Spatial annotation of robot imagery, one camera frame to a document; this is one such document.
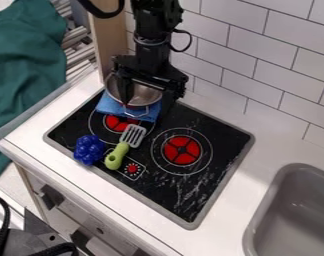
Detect silver pot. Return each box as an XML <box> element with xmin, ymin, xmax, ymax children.
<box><xmin>103</xmin><ymin>71</ymin><xmax>165</xmax><ymax>118</ymax></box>

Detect blue toy grapes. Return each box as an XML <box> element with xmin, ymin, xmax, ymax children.
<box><xmin>72</xmin><ymin>134</ymin><xmax>109</xmax><ymax>166</ymax></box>

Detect green cloth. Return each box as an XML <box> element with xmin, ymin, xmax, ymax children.
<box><xmin>0</xmin><ymin>0</ymin><xmax>69</xmax><ymax>184</ymax></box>

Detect toy stove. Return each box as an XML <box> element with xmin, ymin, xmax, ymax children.
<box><xmin>41</xmin><ymin>89</ymin><xmax>256</xmax><ymax>231</ymax></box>

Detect blue cloth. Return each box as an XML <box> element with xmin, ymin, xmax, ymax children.
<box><xmin>93</xmin><ymin>90</ymin><xmax>164</xmax><ymax>124</ymax></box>

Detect toy sink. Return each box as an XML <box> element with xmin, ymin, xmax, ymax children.
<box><xmin>240</xmin><ymin>162</ymin><xmax>324</xmax><ymax>256</ymax></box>

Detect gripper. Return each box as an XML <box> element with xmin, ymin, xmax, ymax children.
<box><xmin>109</xmin><ymin>54</ymin><xmax>191</xmax><ymax>122</ymax></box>

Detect green and silver spatula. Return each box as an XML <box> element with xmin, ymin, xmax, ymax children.
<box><xmin>103</xmin><ymin>123</ymin><xmax>149</xmax><ymax>171</ymax></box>

